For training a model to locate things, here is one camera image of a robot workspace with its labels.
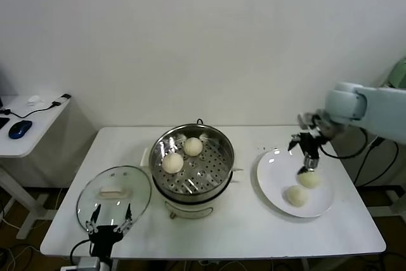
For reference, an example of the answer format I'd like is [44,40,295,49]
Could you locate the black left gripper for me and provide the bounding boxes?
[84,203,133,258]

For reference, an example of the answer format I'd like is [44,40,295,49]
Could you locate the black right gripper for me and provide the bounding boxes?
[287,131,322,176]

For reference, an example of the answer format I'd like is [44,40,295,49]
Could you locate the round glass pot lid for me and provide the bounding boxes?
[75,165,153,235]

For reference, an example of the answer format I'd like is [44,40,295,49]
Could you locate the white steamed baozi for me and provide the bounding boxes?
[282,185,309,208]
[162,152,185,175]
[298,171,323,188]
[183,136,204,157]

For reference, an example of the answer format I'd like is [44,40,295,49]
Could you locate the stainless steel steamer basket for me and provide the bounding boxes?
[140,124,246,201]

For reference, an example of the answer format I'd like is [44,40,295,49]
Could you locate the white round plate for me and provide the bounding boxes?
[252,148,336,220]

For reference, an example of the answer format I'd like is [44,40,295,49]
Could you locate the cream electric cooker base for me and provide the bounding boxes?
[151,169,244,221]

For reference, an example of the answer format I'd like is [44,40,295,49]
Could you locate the white side desk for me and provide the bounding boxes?
[0,94,72,240]

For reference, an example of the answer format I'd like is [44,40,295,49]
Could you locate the pale green appliance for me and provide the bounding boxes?
[387,57,406,89]

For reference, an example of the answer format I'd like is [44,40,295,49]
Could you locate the blue computer mouse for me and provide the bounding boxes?
[8,119,34,140]

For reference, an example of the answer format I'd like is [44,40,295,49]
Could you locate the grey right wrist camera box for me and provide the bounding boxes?
[297,111,318,128]

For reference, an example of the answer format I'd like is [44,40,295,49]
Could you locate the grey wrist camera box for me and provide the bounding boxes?
[77,256,101,271]
[297,111,318,128]

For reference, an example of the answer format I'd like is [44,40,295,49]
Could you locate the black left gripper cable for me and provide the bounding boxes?
[70,238,93,264]

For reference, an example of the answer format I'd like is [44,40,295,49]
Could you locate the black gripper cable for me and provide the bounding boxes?
[70,238,93,264]
[318,126,369,160]

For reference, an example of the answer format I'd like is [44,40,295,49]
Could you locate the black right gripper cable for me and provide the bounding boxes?
[318,126,369,160]

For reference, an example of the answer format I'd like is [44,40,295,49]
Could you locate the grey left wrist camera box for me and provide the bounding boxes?
[77,256,101,271]

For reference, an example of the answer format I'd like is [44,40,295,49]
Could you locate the black power cable with adapter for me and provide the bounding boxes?
[353,136,400,188]

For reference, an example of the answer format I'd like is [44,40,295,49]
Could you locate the black cable with usb plug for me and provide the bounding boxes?
[0,93,71,119]

